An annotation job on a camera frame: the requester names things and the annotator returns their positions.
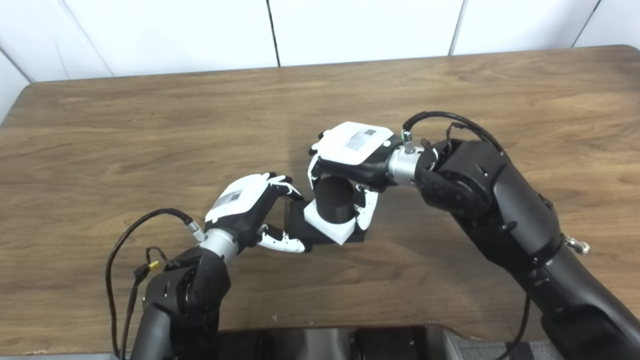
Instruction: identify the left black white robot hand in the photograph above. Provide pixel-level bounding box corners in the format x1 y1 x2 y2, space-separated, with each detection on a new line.
204 172 313 254

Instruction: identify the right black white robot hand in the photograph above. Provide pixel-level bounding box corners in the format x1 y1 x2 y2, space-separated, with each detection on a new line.
307 121 403 232

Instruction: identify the black peg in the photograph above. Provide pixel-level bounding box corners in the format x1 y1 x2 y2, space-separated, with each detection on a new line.
284 176 363 246

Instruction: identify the white square piece with hole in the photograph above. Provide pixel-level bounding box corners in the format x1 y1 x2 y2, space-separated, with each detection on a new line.
303 197 362 246

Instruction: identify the dark robot torso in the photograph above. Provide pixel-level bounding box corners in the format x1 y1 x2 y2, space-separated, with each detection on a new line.
215 324 551 360

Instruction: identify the thin black wire loop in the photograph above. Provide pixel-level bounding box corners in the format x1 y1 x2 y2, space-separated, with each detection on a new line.
444 122 468 148

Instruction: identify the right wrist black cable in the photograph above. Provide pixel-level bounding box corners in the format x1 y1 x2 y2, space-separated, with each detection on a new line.
402 111 531 360

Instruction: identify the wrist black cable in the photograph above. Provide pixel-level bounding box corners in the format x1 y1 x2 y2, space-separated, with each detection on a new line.
402 111 531 360
105 208 207 358

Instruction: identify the thin wire with yellow connector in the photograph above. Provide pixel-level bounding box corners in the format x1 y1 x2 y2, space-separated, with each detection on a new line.
120 246 173 360

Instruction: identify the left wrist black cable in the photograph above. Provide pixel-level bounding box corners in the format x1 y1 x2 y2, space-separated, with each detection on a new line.
105 208 207 358

